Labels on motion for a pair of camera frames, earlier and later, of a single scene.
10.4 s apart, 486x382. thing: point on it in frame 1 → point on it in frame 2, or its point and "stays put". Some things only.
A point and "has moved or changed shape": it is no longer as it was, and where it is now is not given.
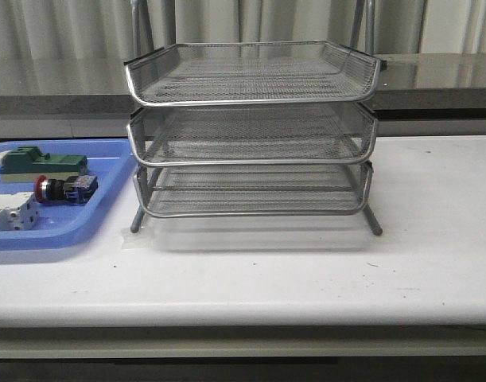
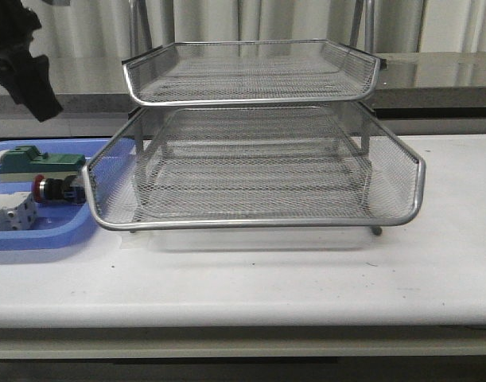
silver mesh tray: [253, 134] has moved or changed shape
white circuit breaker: [13, 212] stays put
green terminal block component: [24, 164] stays put
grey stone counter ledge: [96, 87] stays put
